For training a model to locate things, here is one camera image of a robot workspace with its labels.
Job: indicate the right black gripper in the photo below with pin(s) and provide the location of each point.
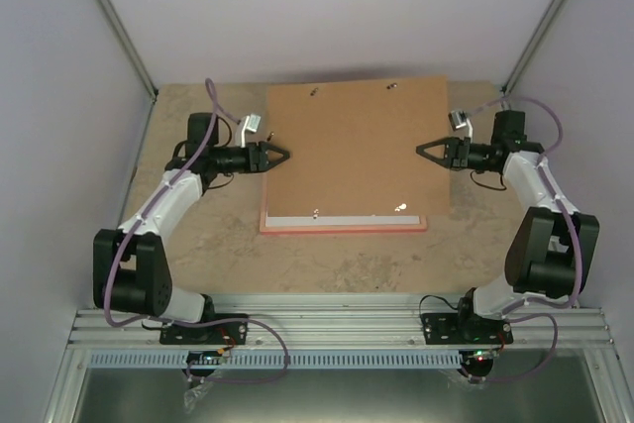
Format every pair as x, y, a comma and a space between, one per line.
456, 153

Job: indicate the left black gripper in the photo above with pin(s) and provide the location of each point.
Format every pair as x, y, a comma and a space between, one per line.
258, 160

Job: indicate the white mat brown backing board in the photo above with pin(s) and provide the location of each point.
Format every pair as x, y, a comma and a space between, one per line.
353, 148

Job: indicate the pink picture frame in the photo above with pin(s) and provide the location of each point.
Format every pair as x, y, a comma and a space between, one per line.
330, 230

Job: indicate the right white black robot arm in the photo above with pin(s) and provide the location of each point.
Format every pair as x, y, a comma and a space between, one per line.
550, 256

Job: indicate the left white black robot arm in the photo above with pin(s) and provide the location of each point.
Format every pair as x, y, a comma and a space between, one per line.
131, 277

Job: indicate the right circuit board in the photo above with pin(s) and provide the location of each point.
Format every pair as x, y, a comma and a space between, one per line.
482, 355

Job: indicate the circuit board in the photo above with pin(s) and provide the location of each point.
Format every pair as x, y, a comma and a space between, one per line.
482, 355
208, 358

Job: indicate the left circuit board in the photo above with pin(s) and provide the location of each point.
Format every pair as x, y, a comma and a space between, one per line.
208, 358

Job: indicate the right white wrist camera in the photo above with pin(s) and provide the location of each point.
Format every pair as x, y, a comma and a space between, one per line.
460, 120

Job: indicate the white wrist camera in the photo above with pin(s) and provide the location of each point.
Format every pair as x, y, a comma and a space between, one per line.
460, 120
248, 125

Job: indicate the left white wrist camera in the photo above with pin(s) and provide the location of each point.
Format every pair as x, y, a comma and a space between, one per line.
248, 125

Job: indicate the aluminium rail platform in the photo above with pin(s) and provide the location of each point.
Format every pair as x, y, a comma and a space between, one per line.
322, 321

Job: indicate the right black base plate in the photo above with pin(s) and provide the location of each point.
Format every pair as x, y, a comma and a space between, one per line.
451, 329

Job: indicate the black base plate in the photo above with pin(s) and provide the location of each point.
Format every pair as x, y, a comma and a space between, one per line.
228, 334
451, 329

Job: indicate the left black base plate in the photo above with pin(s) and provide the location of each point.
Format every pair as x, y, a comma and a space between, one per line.
228, 334

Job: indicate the right aluminium corner post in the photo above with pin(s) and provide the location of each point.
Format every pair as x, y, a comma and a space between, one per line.
538, 36

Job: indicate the aluminium corner post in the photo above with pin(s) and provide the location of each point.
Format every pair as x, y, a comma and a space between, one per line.
538, 36
122, 36

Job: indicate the left aluminium corner post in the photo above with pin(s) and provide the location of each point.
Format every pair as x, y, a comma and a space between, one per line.
122, 36

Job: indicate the blue slotted cable duct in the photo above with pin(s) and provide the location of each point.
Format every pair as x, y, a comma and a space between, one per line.
275, 360

